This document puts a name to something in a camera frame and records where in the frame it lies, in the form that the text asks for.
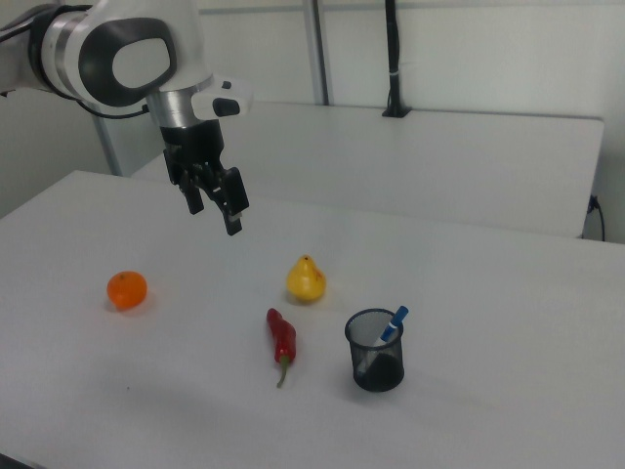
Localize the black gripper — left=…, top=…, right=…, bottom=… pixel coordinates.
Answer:
left=160, top=119, right=251, bottom=237

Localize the blue white marker pen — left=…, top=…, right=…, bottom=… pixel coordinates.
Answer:
left=355, top=306, right=410, bottom=380

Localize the black mesh pen cup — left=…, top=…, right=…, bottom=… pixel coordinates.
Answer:
left=344, top=308, right=406, bottom=393

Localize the yellow pear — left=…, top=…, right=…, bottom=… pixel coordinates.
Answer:
left=285, top=253, right=328, bottom=305

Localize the orange tangerine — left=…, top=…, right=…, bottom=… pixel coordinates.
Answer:
left=106, top=270, right=148, bottom=311

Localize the red chili pepper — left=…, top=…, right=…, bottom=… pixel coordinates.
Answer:
left=266, top=307, right=298, bottom=390

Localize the white side table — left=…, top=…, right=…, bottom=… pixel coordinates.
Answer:
left=130, top=101, right=605, bottom=239

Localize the black pole with base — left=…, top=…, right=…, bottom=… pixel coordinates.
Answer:
left=381, top=0, right=411, bottom=118

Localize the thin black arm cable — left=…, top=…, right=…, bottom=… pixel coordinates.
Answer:
left=72, top=96, right=150, bottom=120

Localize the black wall cable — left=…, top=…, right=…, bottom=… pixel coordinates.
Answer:
left=588, top=193, right=607, bottom=241

